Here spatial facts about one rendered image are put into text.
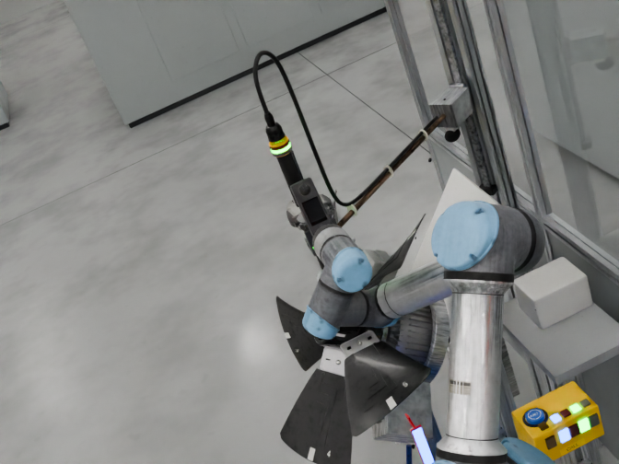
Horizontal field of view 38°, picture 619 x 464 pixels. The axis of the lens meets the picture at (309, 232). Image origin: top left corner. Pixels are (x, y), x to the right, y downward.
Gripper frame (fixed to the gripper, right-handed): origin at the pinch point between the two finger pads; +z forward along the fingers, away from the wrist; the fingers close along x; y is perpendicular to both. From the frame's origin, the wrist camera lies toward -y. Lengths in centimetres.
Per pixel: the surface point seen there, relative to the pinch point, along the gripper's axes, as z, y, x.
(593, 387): 31, 125, 70
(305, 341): 25, 54, -10
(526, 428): -40, 53, 22
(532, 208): 44, 60, 70
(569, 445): -44, 59, 29
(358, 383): -15.7, 41.7, -5.4
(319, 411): 0, 57, -16
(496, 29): 37, -1, 70
